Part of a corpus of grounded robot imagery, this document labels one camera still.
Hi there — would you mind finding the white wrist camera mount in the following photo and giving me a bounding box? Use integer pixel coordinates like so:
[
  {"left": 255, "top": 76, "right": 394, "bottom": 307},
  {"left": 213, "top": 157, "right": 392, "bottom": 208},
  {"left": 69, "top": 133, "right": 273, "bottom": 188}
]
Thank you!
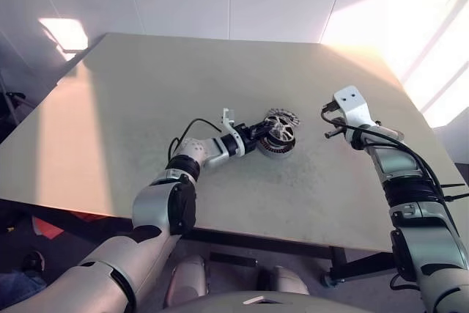
[
  {"left": 221, "top": 108, "right": 246, "bottom": 158},
  {"left": 333, "top": 86, "right": 382, "bottom": 141}
]

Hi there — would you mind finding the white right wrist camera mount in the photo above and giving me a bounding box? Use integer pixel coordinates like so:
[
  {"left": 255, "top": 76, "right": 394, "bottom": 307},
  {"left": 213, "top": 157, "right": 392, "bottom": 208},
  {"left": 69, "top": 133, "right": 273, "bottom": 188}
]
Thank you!
[{"left": 333, "top": 86, "right": 382, "bottom": 141}]

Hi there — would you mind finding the beige right robot knee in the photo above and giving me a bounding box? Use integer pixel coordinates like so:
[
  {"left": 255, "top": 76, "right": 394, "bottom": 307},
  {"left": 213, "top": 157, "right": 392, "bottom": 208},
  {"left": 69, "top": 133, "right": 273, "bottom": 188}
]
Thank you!
[{"left": 258, "top": 265, "right": 311, "bottom": 295}]

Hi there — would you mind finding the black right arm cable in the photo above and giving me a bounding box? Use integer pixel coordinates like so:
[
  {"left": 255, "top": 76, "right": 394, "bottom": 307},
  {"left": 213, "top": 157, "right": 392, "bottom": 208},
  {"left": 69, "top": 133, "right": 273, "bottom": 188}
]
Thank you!
[{"left": 320, "top": 106, "right": 466, "bottom": 240}]

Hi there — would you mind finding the black table frame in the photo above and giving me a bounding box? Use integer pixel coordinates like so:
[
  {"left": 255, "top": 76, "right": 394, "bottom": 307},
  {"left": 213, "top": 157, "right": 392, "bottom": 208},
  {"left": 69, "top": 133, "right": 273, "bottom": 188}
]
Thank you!
[{"left": 0, "top": 199, "right": 367, "bottom": 281}]

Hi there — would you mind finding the beige left robot knee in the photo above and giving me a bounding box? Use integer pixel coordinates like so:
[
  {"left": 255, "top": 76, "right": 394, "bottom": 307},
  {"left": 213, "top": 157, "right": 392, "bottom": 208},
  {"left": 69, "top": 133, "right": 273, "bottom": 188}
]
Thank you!
[{"left": 164, "top": 253, "right": 210, "bottom": 306}]

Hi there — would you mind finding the red paper sheet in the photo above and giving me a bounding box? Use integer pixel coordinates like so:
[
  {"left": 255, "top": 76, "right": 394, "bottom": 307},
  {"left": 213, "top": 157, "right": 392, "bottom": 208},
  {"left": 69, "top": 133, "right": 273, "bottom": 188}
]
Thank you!
[{"left": 32, "top": 216, "right": 65, "bottom": 240}]

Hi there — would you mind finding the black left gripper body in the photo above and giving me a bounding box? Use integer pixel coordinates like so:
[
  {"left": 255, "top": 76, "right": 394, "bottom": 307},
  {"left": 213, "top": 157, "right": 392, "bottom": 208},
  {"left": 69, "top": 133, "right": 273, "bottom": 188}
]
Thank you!
[{"left": 236, "top": 125, "right": 259, "bottom": 152}]

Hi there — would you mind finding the beige robot knee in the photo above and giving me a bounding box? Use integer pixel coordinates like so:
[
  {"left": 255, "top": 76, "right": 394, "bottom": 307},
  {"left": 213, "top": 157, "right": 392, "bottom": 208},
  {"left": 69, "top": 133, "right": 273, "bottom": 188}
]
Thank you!
[
  {"left": 164, "top": 253, "right": 210, "bottom": 306},
  {"left": 258, "top": 265, "right": 311, "bottom": 295}
]

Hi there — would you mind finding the black caster wheel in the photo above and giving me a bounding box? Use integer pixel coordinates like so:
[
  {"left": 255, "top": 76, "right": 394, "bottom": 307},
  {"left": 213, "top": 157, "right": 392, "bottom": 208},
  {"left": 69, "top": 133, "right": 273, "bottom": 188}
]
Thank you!
[{"left": 320, "top": 270, "right": 340, "bottom": 288}]

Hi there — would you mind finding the spoked metal rotor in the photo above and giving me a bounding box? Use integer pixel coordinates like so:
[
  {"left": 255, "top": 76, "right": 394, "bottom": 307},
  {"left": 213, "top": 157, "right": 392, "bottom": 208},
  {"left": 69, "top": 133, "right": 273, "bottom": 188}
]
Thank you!
[{"left": 264, "top": 114, "right": 296, "bottom": 144}]

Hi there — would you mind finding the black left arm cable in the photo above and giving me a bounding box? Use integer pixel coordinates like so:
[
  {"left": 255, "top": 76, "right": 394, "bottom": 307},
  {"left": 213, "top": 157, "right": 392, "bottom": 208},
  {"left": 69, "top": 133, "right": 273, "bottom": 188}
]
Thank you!
[{"left": 167, "top": 118, "right": 224, "bottom": 162}]

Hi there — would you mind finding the black shoe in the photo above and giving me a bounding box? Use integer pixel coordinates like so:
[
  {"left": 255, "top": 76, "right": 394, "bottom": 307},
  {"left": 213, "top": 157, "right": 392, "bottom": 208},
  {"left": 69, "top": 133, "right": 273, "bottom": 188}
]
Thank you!
[{"left": 22, "top": 249, "right": 45, "bottom": 273}]

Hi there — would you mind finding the blue jeans leg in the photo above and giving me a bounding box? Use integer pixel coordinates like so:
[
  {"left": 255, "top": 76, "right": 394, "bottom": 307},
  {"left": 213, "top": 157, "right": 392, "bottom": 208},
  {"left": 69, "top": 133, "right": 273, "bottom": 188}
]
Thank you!
[{"left": 0, "top": 268, "right": 47, "bottom": 305}]

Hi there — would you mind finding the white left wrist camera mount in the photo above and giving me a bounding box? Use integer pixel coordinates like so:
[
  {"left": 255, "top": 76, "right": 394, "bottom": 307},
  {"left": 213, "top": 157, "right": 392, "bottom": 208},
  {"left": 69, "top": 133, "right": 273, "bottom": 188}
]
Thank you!
[{"left": 221, "top": 108, "right": 246, "bottom": 158}]

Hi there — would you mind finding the beige robot torso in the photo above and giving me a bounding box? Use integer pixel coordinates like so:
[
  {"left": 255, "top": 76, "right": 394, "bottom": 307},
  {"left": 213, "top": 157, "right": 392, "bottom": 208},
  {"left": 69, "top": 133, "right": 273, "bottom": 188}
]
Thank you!
[{"left": 166, "top": 290, "right": 352, "bottom": 313}]

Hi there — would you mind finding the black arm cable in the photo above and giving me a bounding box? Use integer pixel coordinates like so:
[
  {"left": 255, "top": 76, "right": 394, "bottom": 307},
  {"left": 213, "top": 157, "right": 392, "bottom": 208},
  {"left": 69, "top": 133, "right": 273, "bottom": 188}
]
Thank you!
[
  {"left": 167, "top": 118, "right": 224, "bottom": 162},
  {"left": 320, "top": 106, "right": 466, "bottom": 240}
]

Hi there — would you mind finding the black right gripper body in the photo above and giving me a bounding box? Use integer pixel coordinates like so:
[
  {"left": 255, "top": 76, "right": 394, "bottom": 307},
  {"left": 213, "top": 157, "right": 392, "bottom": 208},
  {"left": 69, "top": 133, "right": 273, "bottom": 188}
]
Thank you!
[{"left": 322, "top": 99, "right": 347, "bottom": 133}]

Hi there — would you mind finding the grey round motor housing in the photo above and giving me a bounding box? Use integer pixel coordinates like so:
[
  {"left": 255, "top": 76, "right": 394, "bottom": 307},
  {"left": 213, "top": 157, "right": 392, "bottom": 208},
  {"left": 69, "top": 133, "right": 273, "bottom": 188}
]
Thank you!
[{"left": 255, "top": 132, "right": 298, "bottom": 160}]

